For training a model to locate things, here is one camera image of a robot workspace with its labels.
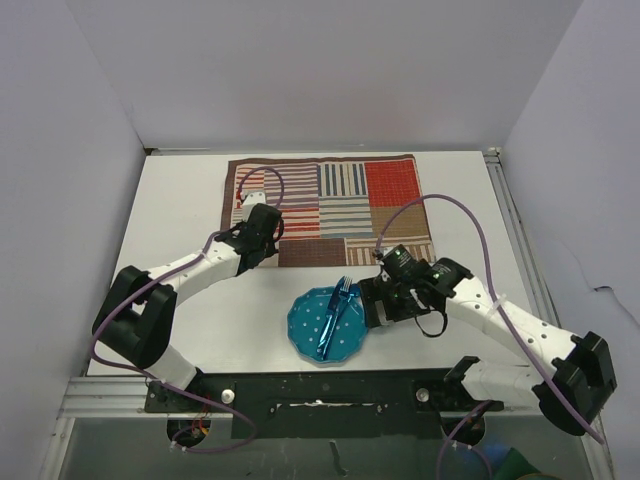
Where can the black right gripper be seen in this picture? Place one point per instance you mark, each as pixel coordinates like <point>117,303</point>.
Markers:
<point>375,290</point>

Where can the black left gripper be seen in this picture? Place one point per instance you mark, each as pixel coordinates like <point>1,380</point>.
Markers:
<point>270,248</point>

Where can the blue polka dot plate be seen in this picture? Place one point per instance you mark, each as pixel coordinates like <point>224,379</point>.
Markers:
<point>306,319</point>

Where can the striped patchwork placemat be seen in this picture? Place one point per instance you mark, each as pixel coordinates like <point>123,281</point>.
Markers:
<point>336,210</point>

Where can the blue metallic knife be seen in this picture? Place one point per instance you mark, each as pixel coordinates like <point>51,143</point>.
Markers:
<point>329,317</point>

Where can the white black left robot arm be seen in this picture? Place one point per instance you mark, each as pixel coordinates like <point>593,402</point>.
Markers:
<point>136,317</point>

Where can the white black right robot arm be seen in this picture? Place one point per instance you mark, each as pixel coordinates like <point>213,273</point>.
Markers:
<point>567,377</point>

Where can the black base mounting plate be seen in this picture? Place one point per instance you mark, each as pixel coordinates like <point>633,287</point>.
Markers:
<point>345,423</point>

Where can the green object bottom corner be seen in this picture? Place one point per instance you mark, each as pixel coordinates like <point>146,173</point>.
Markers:
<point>514,466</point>

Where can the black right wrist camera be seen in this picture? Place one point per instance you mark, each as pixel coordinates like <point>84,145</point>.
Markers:
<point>399,264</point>

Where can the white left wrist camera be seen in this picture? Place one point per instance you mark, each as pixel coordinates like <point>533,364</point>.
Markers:
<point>251,197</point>

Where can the aluminium right frame rail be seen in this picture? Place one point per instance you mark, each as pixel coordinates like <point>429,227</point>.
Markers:
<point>540,300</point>

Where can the aluminium frame rail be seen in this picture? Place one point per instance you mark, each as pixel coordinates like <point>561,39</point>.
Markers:
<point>540,300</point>
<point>100,397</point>

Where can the aluminium front frame rail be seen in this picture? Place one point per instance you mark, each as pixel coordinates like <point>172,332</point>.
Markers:
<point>100,397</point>

